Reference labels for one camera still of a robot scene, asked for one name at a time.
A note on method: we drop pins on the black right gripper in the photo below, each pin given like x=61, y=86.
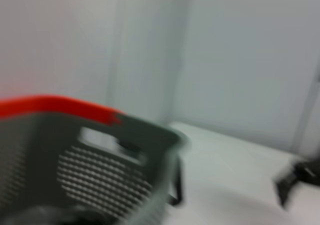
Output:
x=308, y=171

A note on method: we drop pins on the grey perforated plastic storage bin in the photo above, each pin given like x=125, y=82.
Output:
x=75, y=165

